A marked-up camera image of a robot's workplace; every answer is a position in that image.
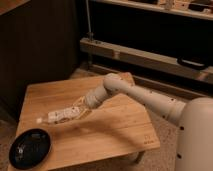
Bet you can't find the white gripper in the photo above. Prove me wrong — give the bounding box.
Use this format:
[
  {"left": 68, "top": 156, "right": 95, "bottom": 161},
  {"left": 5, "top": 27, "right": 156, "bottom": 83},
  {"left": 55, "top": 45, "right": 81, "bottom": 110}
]
[{"left": 73, "top": 86, "right": 110, "bottom": 119}]

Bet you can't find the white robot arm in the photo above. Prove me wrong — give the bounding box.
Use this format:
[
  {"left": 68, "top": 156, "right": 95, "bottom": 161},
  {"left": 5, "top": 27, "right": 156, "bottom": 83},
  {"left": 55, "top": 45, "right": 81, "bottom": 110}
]
[{"left": 83, "top": 73, "right": 213, "bottom": 171}]

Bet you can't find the black ceramic bowl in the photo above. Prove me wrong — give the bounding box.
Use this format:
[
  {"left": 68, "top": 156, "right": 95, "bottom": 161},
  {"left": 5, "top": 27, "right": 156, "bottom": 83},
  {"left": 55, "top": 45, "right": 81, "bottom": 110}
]
[{"left": 9, "top": 128, "right": 51, "bottom": 170}]

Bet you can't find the wooden table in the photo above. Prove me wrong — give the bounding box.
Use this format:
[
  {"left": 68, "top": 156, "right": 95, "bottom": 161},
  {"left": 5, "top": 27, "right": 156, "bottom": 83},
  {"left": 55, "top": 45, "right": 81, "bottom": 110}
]
[{"left": 17, "top": 76, "right": 160, "bottom": 171}]

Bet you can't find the metal vertical pole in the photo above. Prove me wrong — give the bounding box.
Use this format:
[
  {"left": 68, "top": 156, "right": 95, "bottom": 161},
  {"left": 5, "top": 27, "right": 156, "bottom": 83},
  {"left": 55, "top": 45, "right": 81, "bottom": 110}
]
[{"left": 86, "top": 0, "right": 93, "bottom": 41}]

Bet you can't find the wooden shelf beam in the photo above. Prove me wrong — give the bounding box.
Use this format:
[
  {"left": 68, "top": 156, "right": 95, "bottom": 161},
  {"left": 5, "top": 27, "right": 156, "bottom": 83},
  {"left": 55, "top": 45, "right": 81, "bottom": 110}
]
[{"left": 80, "top": 38, "right": 213, "bottom": 84}]

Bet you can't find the upper wooden shelf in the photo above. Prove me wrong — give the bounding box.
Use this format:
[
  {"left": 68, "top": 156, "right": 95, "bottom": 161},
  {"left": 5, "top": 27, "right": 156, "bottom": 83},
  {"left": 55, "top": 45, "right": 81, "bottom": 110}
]
[{"left": 91, "top": 0, "right": 213, "bottom": 21}]

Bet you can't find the black handle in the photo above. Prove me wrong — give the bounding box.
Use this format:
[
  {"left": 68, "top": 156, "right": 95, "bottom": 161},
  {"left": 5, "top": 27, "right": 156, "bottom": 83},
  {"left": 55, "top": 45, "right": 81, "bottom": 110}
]
[{"left": 177, "top": 58, "right": 209, "bottom": 70}]

